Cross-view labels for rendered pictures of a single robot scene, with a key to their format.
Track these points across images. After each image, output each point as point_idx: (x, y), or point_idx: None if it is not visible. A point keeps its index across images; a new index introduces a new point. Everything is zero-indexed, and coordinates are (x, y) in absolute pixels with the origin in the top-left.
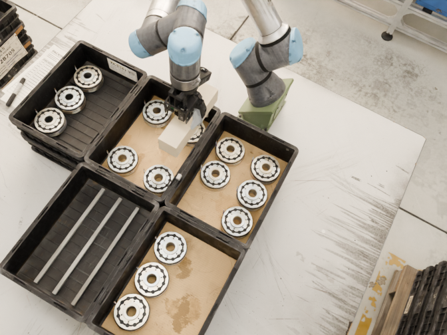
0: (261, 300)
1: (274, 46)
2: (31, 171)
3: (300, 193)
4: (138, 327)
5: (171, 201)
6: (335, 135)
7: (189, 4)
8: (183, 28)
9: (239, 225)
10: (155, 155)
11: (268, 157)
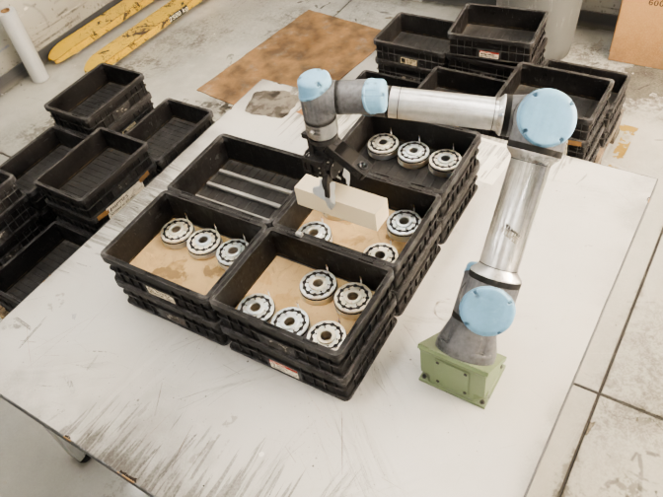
0: (184, 375)
1: (468, 275)
2: None
3: (321, 425)
4: (161, 236)
5: (278, 239)
6: (427, 487)
7: (369, 80)
8: (325, 73)
9: (248, 309)
10: (349, 234)
11: (342, 339)
